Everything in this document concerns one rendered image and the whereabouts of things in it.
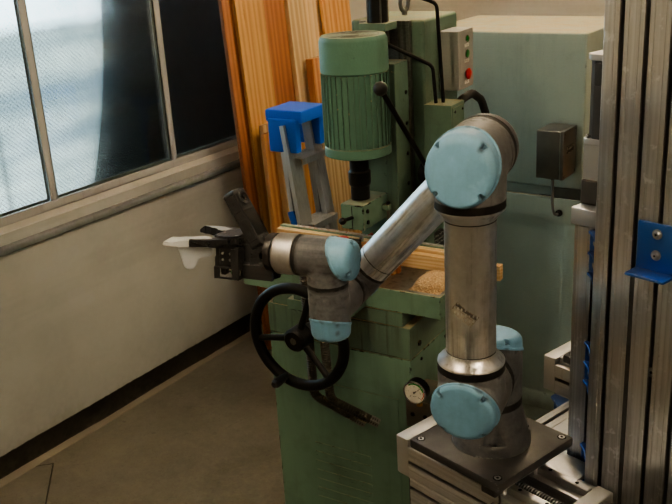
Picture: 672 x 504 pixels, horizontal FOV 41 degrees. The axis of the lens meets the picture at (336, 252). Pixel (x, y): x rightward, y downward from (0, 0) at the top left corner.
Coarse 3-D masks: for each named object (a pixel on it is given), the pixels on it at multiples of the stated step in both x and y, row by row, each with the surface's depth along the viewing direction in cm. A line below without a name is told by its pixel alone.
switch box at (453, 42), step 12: (444, 36) 246; (456, 36) 244; (444, 48) 247; (456, 48) 245; (468, 48) 250; (444, 60) 248; (456, 60) 246; (444, 72) 249; (456, 72) 247; (444, 84) 250; (456, 84) 248; (468, 84) 253
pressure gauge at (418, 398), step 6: (414, 378) 228; (420, 378) 228; (408, 384) 227; (414, 384) 226; (420, 384) 226; (426, 384) 227; (408, 390) 228; (414, 390) 227; (420, 390) 226; (426, 390) 226; (408, 396) 228; (414, 396) 227; (420, 396) 226; (426, 396) 226; (414, 402) 228; (420, 402) 227
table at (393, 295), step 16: (400, 272) 239; (416, 272) 238; (384, 288) 229; (400, 288) 228; (288, 304) 235; (368, 304) 233; (384, 304) 231; (400, 304) 228; (416, 304) 226; (432, 304) 223
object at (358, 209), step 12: (372, 192) 250; (384, 192) 249; (348, 204) 241; (360, 204) 240; (372, 204) 243; (348, 216) 242; (360, 216) 240; (372, 216) 244; (384, 216) 250; (348, 228) 243; (360, 228) 241
